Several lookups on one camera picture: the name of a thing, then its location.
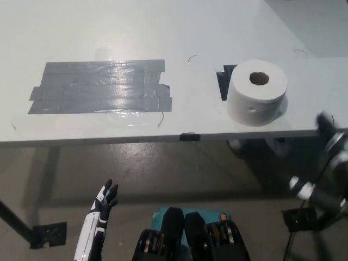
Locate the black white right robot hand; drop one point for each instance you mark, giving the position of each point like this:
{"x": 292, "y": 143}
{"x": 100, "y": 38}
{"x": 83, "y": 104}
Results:
{"x": 335, "y": 163}

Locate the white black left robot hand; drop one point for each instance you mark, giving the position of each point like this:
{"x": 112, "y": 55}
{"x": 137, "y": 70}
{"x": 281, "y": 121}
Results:
{"x": 93, "y": 217}

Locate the white toilet paper roll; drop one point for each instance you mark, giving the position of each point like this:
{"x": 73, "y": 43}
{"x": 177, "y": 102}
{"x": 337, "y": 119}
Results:
{"x": 253, "y": 103}

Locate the black metal table leg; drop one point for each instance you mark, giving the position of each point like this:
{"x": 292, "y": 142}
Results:
{"x": 326, "y": 221}
{"x": 16, "y": 220}

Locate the white shoe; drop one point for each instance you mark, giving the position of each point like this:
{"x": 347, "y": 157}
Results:
{"x": 235, "y": 144}

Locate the black tape square patch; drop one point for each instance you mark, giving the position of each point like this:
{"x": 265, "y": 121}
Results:
{"x": 225, "y": 81}

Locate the grey duct tape patch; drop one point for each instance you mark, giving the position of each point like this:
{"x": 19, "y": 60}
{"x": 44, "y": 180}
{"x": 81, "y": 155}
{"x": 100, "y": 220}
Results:
{"x": 100, "y": 87}

